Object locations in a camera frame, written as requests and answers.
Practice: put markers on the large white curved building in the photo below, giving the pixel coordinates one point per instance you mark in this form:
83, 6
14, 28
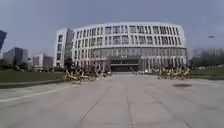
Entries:
126, 40

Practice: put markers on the row of yellow bicycles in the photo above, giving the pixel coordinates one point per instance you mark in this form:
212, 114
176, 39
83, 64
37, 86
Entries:
173, 73
78, 74

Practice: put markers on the dark green tree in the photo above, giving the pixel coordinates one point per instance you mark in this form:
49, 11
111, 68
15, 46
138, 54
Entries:
68, 63

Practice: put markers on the grey concrete slab plaza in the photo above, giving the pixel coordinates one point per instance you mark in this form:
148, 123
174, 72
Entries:
126, 106

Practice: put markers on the pale building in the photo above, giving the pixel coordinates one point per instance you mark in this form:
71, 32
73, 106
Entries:
42, 61

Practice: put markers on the dark round manhole cover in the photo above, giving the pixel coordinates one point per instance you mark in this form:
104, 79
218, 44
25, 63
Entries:
182, 85

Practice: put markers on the pale painted line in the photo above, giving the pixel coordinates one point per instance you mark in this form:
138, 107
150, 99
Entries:
33, 93

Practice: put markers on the green grass lawn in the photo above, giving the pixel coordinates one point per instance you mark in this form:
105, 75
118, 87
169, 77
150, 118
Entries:
210, 71
26, 76

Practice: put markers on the dark kerb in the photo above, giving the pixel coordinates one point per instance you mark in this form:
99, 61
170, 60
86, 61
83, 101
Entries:
26, 83

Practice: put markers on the row of bare trees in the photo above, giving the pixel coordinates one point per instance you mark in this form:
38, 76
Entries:
208, 56

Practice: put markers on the grey building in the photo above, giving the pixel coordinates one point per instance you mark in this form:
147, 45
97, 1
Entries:
15, 56

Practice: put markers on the street lamp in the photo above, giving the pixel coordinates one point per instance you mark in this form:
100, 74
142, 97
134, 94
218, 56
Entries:
211, 37

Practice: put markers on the blue glass building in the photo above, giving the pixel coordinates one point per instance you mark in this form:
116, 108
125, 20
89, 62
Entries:
1, 38

